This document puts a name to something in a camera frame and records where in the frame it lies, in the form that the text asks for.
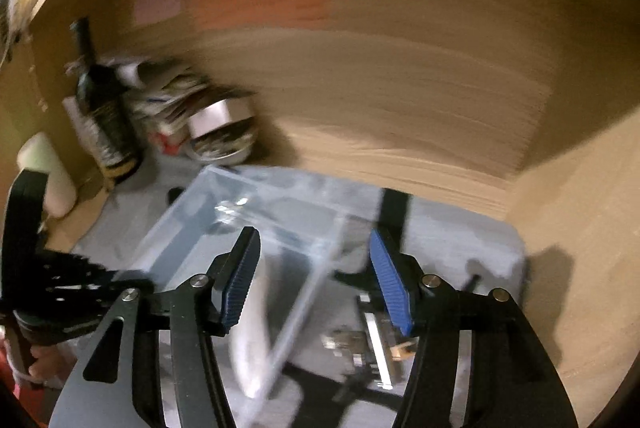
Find orange sticky note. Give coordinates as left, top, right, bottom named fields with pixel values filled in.
left=189, top=0, right=330, bottom=30

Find white cylinder candle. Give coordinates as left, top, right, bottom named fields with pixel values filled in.
left=16, top=132, right=77, bottom=219

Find stack of papers and books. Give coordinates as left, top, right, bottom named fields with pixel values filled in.
left=99, top=55, right=213, bottom=156

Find white bowl of coins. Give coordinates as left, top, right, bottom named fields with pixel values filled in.
left=183, top=118, right=258, bottom=166

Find person's left hand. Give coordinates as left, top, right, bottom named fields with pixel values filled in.
left=1, top=327, right=76, bottom=389

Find clear plastic storage box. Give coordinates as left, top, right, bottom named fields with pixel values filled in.
left=115, top=164, right=381, bottom=424

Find silver keys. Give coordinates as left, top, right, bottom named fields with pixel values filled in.
left=321, top=292, right=418, bottom=390

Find grey black patterned mat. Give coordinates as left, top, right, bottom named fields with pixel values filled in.
left=69, top=147, right=530, bottom=428

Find white handheld massager device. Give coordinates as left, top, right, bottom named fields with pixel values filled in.
left=229, top=256, right=277, bottom=400

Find small white cardboard box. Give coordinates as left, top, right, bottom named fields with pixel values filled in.
left=188, top=96, right=255, bottom=139

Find dark wine bottle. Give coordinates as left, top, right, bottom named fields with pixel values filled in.
left=70, top=18, right=144, bottom=184

